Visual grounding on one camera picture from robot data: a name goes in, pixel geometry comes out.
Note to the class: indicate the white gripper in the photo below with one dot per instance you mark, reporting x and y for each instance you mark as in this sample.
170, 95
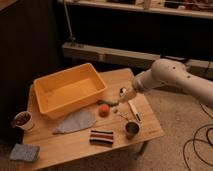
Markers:
126, 95

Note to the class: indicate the metal fork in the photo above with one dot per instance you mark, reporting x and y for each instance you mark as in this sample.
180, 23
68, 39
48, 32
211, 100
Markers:
117, 112

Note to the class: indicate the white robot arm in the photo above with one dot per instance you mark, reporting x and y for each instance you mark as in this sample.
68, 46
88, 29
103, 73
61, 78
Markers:
165, 72

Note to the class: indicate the yellow plastic tray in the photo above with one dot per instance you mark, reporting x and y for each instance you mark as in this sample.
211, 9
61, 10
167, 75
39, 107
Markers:
65, 91

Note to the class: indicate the orange ball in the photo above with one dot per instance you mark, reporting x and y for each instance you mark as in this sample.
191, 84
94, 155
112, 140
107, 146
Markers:
104, 110

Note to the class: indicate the green bean pod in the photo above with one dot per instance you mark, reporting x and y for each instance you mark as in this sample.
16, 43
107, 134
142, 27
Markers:
110, 103

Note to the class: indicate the metal cup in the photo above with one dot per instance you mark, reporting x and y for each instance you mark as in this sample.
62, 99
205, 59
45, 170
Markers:
131, 130

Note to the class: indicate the grey cloth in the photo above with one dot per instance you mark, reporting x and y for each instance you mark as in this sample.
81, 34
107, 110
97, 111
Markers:
76, 121

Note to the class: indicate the striped cloth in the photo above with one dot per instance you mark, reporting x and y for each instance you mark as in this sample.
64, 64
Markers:
103, 137

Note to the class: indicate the wooden table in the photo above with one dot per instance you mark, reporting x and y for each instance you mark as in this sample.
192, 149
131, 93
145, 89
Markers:
58, 149

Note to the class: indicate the white cup with contents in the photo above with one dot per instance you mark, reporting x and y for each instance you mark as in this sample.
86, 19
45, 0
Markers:
24, 120

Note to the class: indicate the blue sponge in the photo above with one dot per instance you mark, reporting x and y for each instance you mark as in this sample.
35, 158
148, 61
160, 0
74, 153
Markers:
24, 152

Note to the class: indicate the metal shelf rail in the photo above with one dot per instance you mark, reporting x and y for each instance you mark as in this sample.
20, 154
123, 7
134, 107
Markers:
129, 58

